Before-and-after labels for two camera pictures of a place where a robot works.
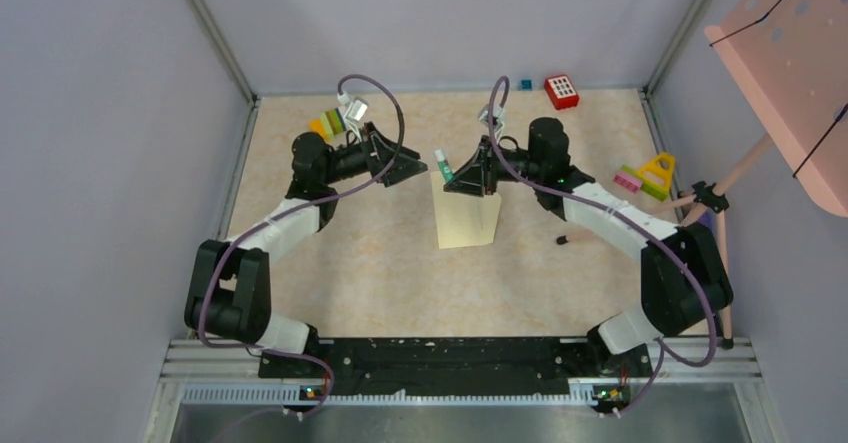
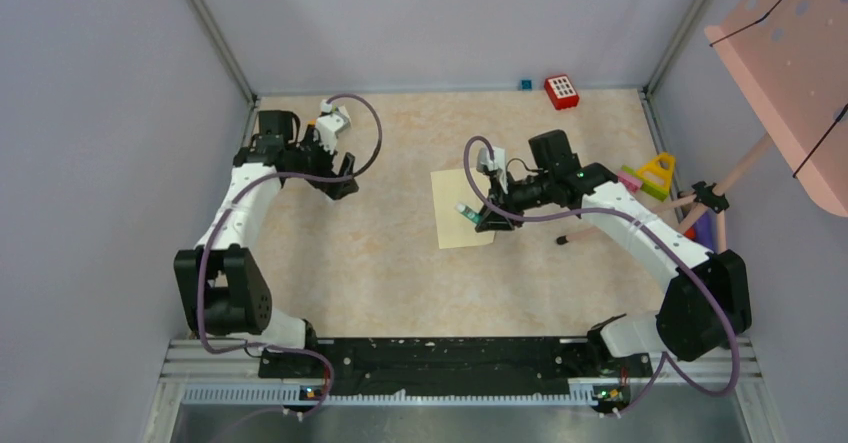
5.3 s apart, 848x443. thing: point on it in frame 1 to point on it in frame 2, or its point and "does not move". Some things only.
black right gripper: (470, 179) to (499, 196)
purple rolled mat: (709, 220) does not move
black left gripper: (404, 168) to (337, 189)
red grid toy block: (561, 92) does not move
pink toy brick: (628, 182) does not move
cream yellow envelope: (464, 220) does not move
